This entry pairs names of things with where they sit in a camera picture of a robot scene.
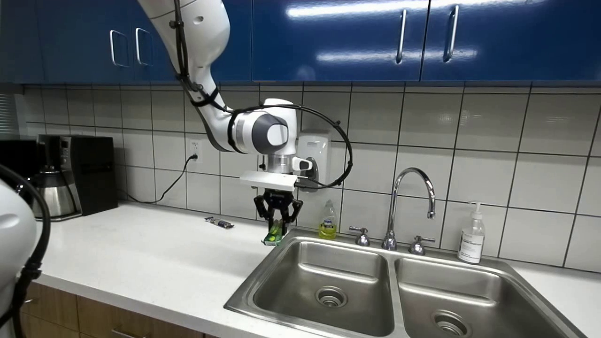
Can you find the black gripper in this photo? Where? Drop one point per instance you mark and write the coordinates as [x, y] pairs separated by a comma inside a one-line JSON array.
[[279, 201]]

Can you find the green packet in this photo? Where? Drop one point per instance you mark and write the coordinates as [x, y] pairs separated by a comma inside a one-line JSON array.
[[275, 237]]

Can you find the stainless steel double sink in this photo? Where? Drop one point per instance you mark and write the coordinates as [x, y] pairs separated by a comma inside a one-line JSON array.
[[326, 269]]

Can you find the steel sink drain strainer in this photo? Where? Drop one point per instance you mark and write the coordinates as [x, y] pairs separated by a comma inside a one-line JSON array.
[[452, 323], [331, 295]]

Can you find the yellow dish soap bottle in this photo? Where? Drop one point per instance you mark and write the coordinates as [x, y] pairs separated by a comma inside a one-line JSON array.
[[328, 226]]

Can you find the small dark gadget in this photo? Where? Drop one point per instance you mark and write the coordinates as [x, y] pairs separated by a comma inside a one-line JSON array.
[[221, 222]]

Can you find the chrome gooseneck faucet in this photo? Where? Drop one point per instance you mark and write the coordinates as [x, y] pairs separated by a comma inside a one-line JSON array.
[[395, 199]]

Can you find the blue cabinet door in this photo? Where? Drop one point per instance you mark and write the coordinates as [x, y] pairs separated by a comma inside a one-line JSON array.
[[241, 62], [350, 38], [519, 38], [63, 49]]

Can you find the black coffee maker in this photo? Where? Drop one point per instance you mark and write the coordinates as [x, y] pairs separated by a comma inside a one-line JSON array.
[[95, 171]]

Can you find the wooden base cabinet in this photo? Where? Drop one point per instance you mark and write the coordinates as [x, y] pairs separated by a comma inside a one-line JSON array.
[[95, 316]]

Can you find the stainless steel coffee carafe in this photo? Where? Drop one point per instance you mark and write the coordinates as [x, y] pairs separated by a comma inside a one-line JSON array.
[[57, 194]]

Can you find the black box appliance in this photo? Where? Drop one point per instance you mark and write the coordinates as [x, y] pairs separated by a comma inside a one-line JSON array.
[[18, 160]]

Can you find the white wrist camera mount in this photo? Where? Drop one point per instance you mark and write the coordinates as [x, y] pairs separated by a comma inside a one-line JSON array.
[[273, 181]]

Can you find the white wall soap dispenser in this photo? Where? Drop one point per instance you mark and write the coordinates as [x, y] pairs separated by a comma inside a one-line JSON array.
[[320, 151]]

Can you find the white wall outlet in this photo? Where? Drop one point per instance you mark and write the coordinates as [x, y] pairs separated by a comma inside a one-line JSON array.
[[194, 149]]

